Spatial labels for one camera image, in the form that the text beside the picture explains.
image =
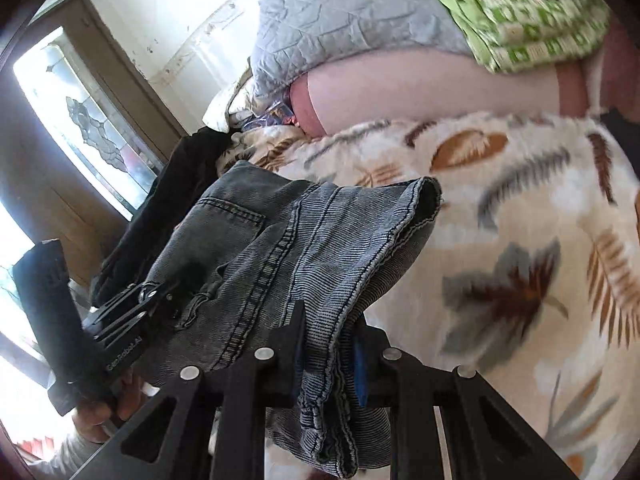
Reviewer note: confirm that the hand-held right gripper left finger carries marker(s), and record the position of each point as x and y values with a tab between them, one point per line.
298	355

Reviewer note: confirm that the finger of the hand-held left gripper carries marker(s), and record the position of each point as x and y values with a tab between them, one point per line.
130	305

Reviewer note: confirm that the white cloth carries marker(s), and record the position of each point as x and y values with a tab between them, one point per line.
225	105

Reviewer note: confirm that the dark cloth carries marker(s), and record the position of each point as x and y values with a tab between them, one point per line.
622	119

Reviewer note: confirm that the black cloth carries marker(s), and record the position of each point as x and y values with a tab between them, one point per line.
165	200

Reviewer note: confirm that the leaf printed blanket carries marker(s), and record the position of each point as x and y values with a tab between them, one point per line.
500	240

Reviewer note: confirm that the grey quilted pillow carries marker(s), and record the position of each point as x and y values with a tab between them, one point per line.
350	25

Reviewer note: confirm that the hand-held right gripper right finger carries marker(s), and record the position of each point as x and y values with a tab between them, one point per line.
361	372

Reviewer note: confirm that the denim pants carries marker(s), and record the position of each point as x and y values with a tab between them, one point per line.
300	240

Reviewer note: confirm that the person's left hand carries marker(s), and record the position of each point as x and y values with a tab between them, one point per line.
97	417

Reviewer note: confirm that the stained glass window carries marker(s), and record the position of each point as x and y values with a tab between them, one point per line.
90	120

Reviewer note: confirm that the pink pillow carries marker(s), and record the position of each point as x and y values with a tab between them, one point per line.
425	95

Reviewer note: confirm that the person's left forearm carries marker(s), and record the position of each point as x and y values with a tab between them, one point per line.
70	457

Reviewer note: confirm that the green patterned blanket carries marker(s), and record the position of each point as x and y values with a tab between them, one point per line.
520	25

